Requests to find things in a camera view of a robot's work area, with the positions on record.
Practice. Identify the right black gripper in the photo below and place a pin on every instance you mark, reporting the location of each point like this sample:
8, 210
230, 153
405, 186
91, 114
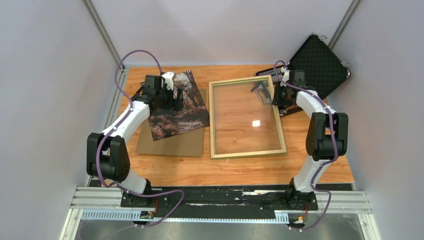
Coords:
277, 100

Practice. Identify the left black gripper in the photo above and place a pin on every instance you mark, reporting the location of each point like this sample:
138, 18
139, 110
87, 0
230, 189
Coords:
176, 104

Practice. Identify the wooden picture frame green trim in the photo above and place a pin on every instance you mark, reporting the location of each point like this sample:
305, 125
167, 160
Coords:
246, 154

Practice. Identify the forest photo print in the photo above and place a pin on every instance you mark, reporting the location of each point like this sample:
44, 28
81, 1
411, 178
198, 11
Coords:
193, 115

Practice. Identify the clear acrylic sheet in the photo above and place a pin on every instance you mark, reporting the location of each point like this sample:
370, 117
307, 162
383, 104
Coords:
248, 119

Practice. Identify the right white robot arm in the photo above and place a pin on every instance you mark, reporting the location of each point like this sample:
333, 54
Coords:
327, 135

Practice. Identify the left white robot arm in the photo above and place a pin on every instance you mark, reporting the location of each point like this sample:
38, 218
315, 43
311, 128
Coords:
107, 157

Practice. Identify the orange black chip row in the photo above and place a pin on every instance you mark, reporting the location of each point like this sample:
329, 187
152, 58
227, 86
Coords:
290, 109

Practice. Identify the brown cardboard backing board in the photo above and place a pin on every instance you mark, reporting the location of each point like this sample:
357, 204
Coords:
188, 144

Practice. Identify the black poker chip case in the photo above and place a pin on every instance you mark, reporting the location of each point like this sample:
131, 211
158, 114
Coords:
323, 71

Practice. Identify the black mounting base rail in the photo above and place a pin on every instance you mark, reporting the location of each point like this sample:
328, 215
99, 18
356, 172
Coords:
216, 204

